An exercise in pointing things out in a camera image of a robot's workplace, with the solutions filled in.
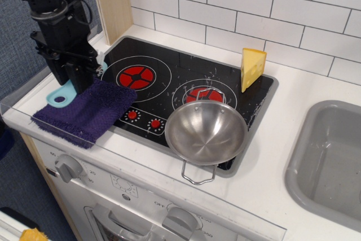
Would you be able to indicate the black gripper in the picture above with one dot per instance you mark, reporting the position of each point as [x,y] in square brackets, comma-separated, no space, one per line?
[62,41]

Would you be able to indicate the silver oven door handle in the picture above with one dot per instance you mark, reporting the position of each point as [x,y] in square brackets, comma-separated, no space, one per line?
[122,225]

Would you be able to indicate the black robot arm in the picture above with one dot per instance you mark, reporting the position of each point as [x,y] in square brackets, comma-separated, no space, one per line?
[63,40]

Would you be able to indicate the blue dish brush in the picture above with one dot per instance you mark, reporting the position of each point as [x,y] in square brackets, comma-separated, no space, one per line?
[63,96]

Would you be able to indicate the steel bowl with wire handles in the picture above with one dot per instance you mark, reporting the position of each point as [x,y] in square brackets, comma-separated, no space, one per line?
[206,132]

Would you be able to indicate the grey left oven knob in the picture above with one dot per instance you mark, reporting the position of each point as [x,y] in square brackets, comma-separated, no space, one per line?
[68,167]

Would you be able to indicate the grey oven knob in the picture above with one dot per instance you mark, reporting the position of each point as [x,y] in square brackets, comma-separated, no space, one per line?
[180,222]
[68,167]

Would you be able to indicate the yellow cheese wedge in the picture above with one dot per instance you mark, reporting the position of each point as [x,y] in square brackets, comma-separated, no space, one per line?
[252,66]

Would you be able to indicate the black toy stovetop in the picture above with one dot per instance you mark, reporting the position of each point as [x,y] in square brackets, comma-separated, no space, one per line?
[165,79]

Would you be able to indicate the yellow object at corner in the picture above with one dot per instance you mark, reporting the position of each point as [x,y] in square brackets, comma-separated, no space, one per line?
[33,235]

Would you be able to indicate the wooden side post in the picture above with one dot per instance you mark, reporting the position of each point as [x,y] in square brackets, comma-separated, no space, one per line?
[116,18]

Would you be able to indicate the grey sink basin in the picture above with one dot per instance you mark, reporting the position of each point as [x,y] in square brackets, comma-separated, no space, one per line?
[323,175]

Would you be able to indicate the purple towel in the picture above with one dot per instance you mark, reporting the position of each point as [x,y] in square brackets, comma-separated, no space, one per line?
[89,115]

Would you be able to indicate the grey right oven knob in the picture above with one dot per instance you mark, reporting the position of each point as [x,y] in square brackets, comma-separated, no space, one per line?
[180,222]

